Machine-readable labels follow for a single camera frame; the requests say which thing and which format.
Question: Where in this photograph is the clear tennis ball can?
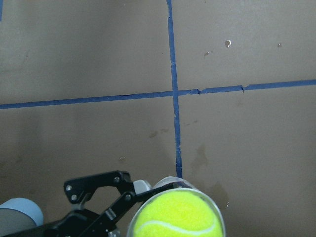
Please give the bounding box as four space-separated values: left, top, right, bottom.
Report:
126 176 226 237

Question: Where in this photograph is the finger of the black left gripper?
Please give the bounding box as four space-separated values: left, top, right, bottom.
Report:
98 181 190 225

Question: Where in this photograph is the yellow tennis ball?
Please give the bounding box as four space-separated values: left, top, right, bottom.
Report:
128 189 225 237

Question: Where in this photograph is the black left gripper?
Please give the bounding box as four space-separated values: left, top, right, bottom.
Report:
14 170 135 237

